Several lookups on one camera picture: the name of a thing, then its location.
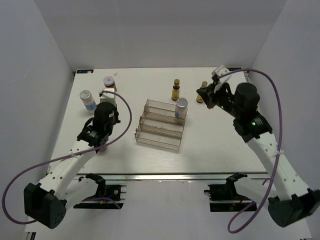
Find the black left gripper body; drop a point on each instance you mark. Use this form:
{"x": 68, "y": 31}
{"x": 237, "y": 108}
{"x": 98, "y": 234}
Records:
{"x": 114, "y": 107}

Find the brown jar white red lid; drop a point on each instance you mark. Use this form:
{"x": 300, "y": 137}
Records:
{"x": 109, "y": 82}

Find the blue label corner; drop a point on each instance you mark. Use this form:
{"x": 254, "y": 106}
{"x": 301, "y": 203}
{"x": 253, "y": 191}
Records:
{"x": 231, "y": 69}
{"x": 84, "y": 71}

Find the yellow-label oil bottle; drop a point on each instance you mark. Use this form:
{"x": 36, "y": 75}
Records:
{"x": 199, "y": 99}
{"x": 175, "y": 90}

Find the white blue jar silver lid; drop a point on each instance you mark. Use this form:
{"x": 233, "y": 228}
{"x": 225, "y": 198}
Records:
{"x": 88, "y": 100}

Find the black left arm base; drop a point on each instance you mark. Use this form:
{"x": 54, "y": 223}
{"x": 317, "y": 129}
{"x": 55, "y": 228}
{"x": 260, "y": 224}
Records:
{"x": 106, "y": 196}

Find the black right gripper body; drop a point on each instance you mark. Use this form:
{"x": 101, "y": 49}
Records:
{"x": 222, "y": 99}

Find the clear three-tier organizer rack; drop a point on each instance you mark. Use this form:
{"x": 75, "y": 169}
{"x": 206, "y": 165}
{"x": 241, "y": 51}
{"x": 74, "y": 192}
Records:
{"x": 159, "y": 127}

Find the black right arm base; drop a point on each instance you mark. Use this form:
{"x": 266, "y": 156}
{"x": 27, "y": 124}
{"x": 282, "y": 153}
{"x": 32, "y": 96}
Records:
{"x": 223, "y": 198}

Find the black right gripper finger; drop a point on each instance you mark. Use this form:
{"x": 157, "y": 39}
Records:
{"x": 210, "y": 104}
{"x": 202, "y": 91}

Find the blue label left corner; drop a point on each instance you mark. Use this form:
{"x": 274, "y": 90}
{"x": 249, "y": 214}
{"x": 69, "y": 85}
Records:
{"x": 84, "y": 71}

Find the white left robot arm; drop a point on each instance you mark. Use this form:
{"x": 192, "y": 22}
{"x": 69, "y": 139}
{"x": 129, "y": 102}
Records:
{"x": 48, "y": 201}

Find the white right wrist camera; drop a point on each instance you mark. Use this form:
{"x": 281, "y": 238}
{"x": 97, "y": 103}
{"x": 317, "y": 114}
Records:
{"x": 219, "y": 78}

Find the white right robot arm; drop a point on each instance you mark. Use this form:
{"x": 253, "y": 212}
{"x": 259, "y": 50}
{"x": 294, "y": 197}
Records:
{"x": 292, "y": 199}

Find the blue label right corner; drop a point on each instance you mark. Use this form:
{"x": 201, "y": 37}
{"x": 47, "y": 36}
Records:
{"x": 231, "y": 69}

